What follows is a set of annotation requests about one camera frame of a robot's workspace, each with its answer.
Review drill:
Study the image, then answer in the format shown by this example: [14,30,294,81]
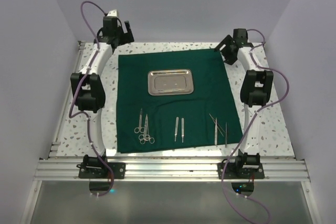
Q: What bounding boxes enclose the purple cable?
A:
[68,1,116,197]
[219,28,290,224]

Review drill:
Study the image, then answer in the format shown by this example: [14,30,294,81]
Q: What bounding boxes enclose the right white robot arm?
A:
[215,28,274,179]

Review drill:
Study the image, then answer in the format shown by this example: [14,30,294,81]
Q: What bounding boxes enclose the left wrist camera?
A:
[106,9,119,18]

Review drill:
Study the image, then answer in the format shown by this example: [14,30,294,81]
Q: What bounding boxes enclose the stainless steel instrument tray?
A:
[148,69,194,96]

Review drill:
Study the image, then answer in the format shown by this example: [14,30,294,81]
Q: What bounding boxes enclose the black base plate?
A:
[76,162,126,179]
[217,160,265,179]

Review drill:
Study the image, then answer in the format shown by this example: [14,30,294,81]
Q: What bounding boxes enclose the broad steel tweezers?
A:
[214,118,218,145]

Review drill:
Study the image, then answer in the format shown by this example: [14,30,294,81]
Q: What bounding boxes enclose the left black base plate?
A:
[76,162,126,179]

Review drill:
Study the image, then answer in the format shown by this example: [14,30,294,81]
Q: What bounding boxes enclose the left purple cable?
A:
[68,1,116,197]

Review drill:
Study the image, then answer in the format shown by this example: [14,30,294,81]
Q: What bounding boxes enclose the thin steel tweezers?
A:
[209,114,225,136]

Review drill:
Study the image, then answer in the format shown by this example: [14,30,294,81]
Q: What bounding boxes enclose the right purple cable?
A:
[219,28,290,224]

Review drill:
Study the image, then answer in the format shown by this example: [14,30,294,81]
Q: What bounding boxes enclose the green surgical cloth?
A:
[116,49,243,153]

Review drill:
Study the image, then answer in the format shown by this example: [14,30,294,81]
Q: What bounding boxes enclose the steel ring-handled scissors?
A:
[134,109,144,134]
[139,127,150,141]

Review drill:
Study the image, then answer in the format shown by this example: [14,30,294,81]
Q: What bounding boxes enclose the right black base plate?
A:
[217,160,265,179]

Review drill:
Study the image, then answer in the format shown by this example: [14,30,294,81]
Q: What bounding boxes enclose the aluminium rail frame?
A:
[22,56,322,223]

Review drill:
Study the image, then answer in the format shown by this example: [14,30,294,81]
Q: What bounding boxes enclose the steel forceps with ring handles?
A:
[139,115,155,145]

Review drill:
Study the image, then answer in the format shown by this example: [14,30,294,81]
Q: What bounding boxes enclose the dark steel tweezers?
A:
[225,122,228,148]

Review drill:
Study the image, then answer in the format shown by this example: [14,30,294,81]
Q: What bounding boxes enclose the steel scalpel handle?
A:
[181,118,185,143]
[174,117,179,142]

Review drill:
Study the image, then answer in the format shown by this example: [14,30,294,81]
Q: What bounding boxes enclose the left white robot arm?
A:
[69,14,134,178]

